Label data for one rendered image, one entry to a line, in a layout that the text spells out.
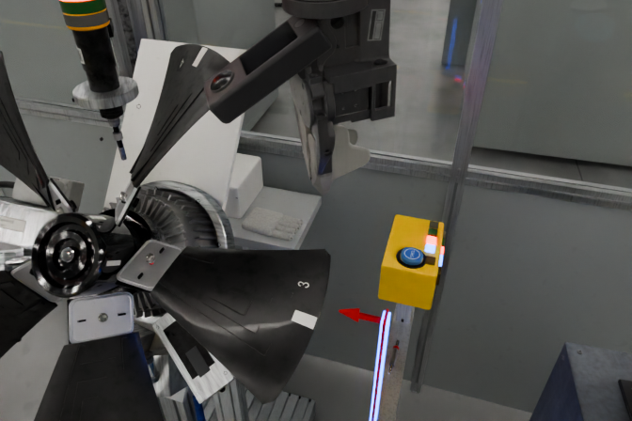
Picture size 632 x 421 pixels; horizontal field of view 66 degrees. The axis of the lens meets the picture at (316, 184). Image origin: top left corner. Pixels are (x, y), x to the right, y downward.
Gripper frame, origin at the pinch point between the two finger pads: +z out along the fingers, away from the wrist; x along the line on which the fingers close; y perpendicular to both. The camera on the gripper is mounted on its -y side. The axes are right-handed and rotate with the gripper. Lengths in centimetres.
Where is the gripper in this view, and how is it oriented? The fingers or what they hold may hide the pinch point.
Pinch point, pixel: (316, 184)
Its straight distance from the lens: 51.4
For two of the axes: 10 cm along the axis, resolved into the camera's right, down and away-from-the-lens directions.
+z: 0.7, 7.7, 6.3
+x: -2.9, -5.9, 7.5
